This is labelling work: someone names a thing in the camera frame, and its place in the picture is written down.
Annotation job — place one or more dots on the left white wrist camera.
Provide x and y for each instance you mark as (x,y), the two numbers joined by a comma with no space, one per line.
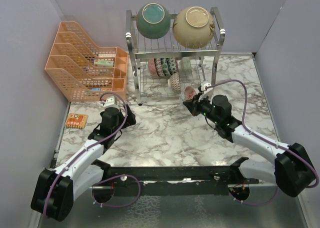
(111,102)

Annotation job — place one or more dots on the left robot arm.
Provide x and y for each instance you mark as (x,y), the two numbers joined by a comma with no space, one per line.
(57,189)

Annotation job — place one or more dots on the large teal ceramic bowl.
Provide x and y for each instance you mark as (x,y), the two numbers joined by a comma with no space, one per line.
(153,21)

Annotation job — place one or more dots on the blue dotted small bowl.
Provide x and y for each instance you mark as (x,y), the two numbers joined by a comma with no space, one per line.
(172,65)

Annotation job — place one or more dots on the orange plastic file organizer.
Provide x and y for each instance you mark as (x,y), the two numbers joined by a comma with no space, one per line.
(71,65)

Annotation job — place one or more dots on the steel two-tier dish rack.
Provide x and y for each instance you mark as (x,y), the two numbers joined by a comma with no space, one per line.
(204,61)

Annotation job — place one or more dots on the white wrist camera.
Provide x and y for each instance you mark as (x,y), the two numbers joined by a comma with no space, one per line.
(111,102)
(205,90)

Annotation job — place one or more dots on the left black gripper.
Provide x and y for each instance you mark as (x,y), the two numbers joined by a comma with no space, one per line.
(130,120)

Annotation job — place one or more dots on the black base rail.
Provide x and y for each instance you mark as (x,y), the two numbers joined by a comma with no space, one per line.
(170,181)

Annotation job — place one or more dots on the orange snack packet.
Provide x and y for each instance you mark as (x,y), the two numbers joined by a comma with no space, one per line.
(76,120)

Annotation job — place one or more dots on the large cream ceramic bowl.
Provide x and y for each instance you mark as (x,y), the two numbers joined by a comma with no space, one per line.
(194,27)

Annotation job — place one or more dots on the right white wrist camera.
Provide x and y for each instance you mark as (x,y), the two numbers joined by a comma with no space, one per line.
(205,90)

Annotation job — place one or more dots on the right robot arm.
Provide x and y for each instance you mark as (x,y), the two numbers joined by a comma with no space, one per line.
(288,166)

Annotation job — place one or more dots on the green patterned small bowl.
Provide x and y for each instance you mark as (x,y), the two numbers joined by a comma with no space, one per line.
(165,68)

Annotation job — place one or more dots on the green white box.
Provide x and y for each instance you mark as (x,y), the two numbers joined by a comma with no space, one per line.
(104,63)

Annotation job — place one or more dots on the dark red patterned bowl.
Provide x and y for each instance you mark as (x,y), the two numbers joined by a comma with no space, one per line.
(158,66)

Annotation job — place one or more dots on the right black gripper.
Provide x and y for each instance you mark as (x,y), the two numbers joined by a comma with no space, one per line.
(193,106)

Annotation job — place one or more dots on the pink patterned small bowl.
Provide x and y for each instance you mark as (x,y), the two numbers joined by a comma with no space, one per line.
(152,68)

